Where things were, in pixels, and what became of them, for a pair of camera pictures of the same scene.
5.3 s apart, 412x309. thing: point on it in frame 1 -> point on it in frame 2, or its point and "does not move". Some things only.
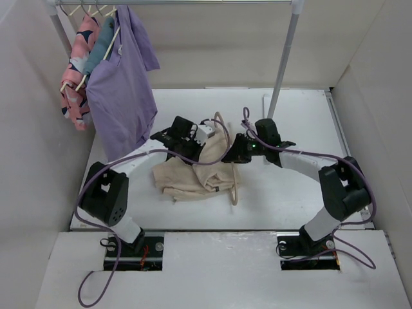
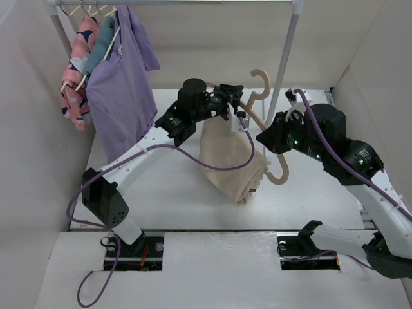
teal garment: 99,49 does not move
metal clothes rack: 53,6 does not move
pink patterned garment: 74,95 does not move
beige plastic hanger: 234,194 -> 250,107
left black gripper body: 190,149 -> 217,104
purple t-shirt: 120,91 does not move
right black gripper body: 247,147 -> 288,134
